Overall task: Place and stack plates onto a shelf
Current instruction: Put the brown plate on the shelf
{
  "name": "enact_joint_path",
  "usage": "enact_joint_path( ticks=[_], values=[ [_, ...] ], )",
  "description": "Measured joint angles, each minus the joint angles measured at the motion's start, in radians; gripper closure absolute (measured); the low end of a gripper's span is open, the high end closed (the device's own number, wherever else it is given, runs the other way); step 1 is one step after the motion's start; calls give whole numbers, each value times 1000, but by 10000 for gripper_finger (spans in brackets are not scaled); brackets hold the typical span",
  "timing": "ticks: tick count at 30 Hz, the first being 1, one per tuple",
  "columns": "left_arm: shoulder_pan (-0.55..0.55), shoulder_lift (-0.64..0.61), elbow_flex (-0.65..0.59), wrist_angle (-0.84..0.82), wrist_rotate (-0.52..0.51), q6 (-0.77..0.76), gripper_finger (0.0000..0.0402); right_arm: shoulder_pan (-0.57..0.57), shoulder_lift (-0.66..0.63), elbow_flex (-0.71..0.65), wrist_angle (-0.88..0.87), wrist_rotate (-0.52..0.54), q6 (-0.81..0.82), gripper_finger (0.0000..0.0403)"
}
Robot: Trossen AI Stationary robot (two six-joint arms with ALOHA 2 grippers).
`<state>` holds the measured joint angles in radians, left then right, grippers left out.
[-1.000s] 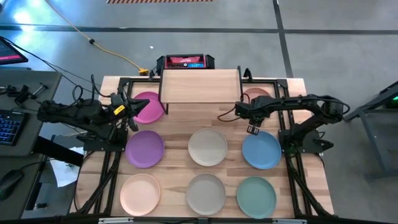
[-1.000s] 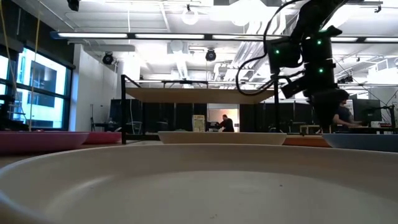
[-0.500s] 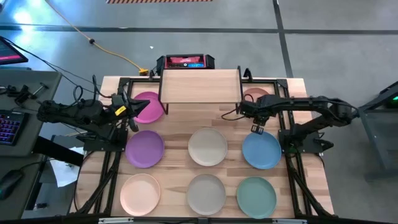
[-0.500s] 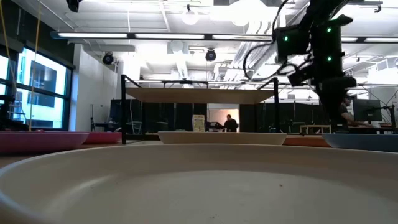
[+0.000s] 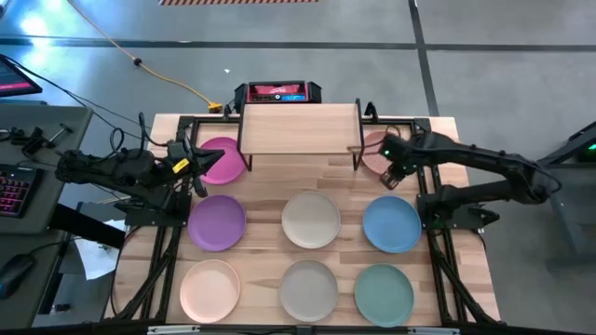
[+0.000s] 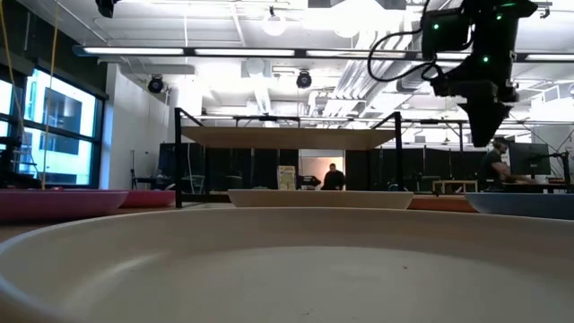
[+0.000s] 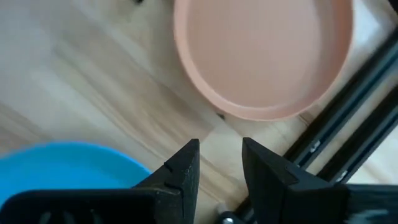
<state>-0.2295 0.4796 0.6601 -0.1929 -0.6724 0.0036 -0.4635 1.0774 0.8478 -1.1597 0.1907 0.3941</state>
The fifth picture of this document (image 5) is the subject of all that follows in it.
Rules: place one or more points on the black aluminium table frame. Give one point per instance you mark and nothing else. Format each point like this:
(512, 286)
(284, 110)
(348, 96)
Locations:
(214, 121)

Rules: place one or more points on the magenta plate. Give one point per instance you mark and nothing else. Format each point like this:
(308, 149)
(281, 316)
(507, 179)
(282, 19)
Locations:
(228, 167)

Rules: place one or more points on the green plate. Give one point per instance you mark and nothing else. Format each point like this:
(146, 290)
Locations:
(384, 295)

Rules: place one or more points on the peach plate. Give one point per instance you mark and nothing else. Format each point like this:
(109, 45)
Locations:
(209, 290)

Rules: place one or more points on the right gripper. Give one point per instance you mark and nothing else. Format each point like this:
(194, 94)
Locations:
(400, 153)

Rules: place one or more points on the yellow tag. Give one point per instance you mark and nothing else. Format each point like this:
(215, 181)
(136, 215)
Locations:
(180, 165)

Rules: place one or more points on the red and black power station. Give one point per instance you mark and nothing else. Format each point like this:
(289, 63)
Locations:
(279, 92)

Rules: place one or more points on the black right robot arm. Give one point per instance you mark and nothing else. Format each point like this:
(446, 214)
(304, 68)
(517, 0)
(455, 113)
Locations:
(489, 160)

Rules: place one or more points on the black bar beside desk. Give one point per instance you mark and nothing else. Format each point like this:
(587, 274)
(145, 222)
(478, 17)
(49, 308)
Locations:
(88, 225)

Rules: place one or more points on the beige plate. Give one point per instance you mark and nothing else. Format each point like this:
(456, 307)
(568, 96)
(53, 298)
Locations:
(310, 219)

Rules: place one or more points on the black stand with green lights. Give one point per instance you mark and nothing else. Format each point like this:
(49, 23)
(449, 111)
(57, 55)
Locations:
(560, 205)

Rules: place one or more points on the black clamp tool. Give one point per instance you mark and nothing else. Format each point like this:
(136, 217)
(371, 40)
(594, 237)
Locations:
(35, 142)

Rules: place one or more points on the blue plate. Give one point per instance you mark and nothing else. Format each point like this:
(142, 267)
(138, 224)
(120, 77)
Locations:
(392, 224)

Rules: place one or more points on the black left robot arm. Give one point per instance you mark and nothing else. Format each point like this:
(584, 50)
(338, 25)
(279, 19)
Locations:
(116, 167)

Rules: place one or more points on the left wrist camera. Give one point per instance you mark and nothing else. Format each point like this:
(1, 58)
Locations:
(177, 151)

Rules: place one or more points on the grey side desk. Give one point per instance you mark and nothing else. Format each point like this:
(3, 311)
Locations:
(74, 114)

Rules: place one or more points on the salmon speckled plate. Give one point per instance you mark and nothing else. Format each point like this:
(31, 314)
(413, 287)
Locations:
(372, 153)

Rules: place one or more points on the wooden shelf with black legs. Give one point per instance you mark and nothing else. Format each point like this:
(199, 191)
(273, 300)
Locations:
(300, 128)

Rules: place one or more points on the grey plate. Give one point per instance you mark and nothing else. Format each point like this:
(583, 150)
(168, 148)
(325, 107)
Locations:
(308, 290)

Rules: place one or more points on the purple plate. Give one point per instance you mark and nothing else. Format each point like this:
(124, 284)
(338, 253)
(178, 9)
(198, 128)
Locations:
(216, 223)

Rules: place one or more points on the keyboard with red backlight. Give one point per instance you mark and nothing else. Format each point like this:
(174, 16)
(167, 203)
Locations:
(16, 191)

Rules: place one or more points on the black computer mouse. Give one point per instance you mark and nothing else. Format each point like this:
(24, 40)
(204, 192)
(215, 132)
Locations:
(14, 274)

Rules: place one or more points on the white paper sheet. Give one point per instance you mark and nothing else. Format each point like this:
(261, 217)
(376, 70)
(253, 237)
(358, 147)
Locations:
(95, 260)

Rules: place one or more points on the silver metal bracket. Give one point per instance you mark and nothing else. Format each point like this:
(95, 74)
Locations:
(172, 330)
(433, 330)

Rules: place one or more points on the desk monitor with pink screen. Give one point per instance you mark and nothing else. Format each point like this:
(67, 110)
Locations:
(14, 79)

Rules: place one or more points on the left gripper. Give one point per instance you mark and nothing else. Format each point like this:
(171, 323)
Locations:
(191, 167)

